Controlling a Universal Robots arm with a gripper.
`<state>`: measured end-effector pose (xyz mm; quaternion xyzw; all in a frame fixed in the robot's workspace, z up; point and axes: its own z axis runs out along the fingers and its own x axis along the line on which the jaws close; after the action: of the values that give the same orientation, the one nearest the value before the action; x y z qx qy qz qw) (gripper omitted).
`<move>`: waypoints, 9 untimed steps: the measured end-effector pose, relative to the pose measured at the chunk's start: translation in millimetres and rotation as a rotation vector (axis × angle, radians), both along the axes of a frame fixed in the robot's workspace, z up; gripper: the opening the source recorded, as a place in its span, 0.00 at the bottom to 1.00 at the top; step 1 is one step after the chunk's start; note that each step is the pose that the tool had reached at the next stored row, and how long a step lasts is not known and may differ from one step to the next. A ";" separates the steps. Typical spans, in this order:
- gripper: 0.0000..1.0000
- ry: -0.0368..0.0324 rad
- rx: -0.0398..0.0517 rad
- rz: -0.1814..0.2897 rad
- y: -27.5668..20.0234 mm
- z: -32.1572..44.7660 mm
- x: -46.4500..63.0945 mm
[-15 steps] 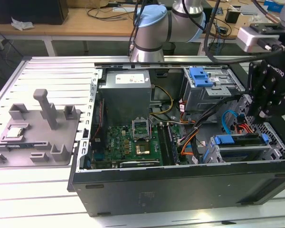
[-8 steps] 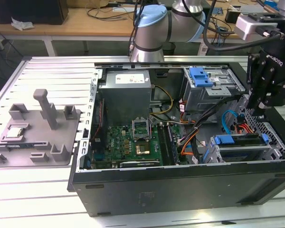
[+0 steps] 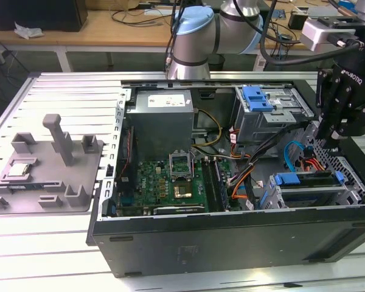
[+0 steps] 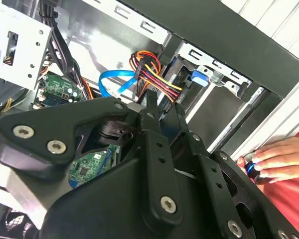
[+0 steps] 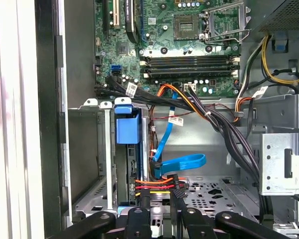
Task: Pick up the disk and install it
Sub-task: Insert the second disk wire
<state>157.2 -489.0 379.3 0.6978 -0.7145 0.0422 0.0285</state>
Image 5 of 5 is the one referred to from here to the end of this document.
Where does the blue data wire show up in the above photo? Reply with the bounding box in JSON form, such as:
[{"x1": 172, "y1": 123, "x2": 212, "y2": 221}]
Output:
[{"x1": 150, "y1": 89, "x2": 207, "y2": 179}]

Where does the metal optical drive bay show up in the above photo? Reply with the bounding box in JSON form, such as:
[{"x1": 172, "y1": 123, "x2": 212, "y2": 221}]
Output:
[{"x1": 260, "y1": 94, "x2": 299, "y2": 239}]

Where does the orange red power wire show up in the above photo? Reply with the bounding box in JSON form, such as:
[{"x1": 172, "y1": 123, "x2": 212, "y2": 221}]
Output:
[{"x1": 129, "y1": 174, "x2": 189, "y2": 199}]

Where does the green motherboard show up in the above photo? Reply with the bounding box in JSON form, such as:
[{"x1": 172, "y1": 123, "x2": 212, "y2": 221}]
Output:
[{"x1": 93, "y1": 0, "x2": 242, "y2": 98}]

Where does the yellow power supply wire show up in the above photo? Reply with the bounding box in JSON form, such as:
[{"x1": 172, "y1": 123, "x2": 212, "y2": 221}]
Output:
[{"x1": 261, "y1": 34, "x2": 299, "y2": 84}]

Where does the orange wire bundle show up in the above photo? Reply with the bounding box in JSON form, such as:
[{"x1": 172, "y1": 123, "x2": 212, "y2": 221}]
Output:
[{"x1": 158, "y1": 84, "x2": 241, "y2": 123}]

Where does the CPU socket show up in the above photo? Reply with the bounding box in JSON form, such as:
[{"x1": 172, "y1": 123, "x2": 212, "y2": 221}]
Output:
[{"x1": 173, "y1": 13, "x2": 203, "y2": 42}]

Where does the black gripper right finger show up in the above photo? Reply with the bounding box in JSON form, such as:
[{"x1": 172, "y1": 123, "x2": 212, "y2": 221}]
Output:
[{"x1": 169, "y1": 188, "x2": 275, "y2": 239}]

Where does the metal disk bay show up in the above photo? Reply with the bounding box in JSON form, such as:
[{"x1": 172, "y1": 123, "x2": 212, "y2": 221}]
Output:
[{"x1": 67, "y1": 97, "x2": 261, "y2": 220}]

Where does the metal socket cover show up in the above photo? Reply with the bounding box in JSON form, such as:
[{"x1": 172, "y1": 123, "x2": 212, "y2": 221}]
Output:
[{"x1": 203, "y1": 3, "x2": 252, "y2": 43}]

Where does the beige expansion slot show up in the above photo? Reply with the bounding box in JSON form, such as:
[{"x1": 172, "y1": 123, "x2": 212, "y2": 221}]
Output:
[{"x1": 112, "y1": 0, "x2": 122, "y2": 28}]

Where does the black cable bundle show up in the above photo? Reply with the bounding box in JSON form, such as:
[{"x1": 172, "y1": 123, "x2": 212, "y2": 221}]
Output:
[{"x1": 94, "y1": 76, "x2": 262, "y2": 186}]

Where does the black PC case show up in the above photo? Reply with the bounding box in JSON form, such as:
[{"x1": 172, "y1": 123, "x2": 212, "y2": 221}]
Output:
[{"x1": 34, "y1": 0, "x2": 299, "y2": 239}]

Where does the hard disk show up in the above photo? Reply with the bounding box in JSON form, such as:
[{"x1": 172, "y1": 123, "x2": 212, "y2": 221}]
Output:
[{"x1": 114, "y1": 104, "x2": 150, "y2": 210}]

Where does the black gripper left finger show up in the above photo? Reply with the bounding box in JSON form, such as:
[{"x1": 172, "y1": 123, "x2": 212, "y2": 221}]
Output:
[{"x1": 53, "y1": 189, "x2": 152, "y2": 239}]

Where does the black graphics card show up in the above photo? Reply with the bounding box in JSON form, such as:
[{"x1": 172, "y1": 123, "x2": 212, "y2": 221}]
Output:
[{"x1": 124, "y1": 0, "x2": 143, "y2": 45}]

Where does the metal locking lever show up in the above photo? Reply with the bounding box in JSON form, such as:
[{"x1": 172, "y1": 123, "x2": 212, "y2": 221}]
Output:
[{"x1": 206, "y1": 28, "x2": 252, "y2": 43}]

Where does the grey power supply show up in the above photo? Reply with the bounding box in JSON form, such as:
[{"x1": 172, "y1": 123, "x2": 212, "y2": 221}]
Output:
[{"x1": 254, "y1": 0, "x2": 299, "y2": 33}]

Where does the black expansion slot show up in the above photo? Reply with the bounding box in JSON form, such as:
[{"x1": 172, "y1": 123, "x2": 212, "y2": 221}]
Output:
[{"x1": 102, "y1": 0, "x2": 110, "y2": 35}]

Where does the black RAM slot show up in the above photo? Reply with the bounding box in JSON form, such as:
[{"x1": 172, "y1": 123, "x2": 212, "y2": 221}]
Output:
[
  {"x1": 140, "y1": 73, "x2": 241, "y2": 80},
  {"x1": 140, "y1": 67, "x2": 241, "y2": 74},
  {"x1": 140, "y1": 61, "x2": 241, "y2": 68},
  {"x1": 140, "y1": 55, "x2": 241, "y2": 62}
]

